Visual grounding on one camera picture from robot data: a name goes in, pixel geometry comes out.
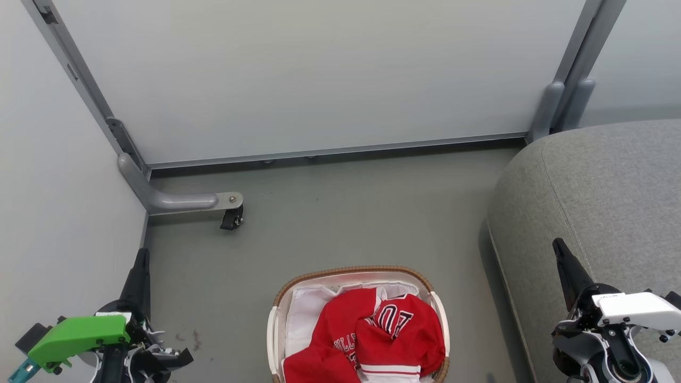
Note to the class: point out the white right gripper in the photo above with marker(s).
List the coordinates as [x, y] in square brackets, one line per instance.
[638, 308]

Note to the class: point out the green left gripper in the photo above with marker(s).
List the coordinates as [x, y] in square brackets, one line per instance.
[80, 332]

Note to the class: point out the red basketball jersey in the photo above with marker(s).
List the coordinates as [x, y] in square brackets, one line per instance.
[420, 340]

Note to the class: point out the red basketball shorts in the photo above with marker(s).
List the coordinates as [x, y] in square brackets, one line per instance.
[330, 330]

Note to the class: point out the grey fabric sofa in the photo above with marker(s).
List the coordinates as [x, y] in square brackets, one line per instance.
[612, 191]

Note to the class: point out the grey partition foot bar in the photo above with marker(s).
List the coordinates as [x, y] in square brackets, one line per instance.
[579, 103]
[548, 111]
[175, 201]

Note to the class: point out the black caster wheel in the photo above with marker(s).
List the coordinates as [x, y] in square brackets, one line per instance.
[231, 218]

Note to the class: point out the white wicker-rim laundry basket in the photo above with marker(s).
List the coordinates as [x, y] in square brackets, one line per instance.
[276, 330]

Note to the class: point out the white basket liner cloth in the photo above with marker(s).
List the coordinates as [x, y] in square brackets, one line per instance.
[306, 314]

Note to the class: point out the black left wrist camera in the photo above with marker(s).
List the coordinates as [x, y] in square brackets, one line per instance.
[34, 335]

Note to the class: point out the grey partition post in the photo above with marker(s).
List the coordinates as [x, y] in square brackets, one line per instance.
[80, 72]
[590, 42]

